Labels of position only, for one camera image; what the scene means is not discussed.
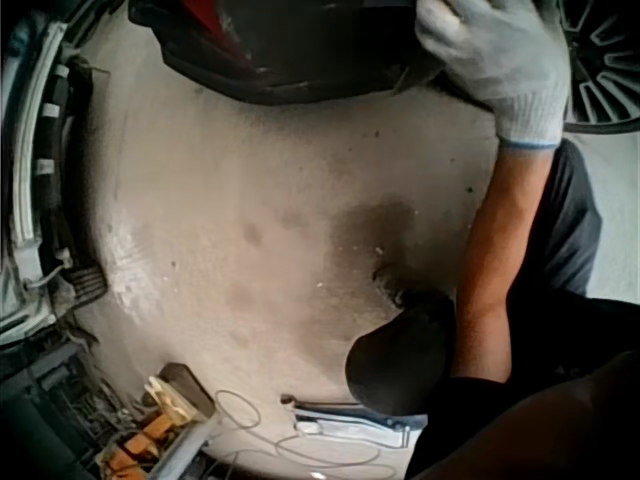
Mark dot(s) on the person's left hand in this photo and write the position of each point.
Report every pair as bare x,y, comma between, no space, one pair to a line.
510,65

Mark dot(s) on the person's left fingers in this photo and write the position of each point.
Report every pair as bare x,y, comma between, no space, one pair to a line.
445,30

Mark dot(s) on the dark car bumper part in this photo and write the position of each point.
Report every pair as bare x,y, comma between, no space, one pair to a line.
310,55

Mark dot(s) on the car wheel with alloy rim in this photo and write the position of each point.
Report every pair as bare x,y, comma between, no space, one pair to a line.
607,65

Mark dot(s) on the person's legs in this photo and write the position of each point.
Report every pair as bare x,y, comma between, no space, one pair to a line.
400,360

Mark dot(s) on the blue and white tool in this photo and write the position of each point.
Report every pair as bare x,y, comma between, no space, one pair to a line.
350,422

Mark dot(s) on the white car body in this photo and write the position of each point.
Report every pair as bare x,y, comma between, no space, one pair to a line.
35,165

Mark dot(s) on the grey metal tube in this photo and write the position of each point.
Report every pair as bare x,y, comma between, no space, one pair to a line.
182,447

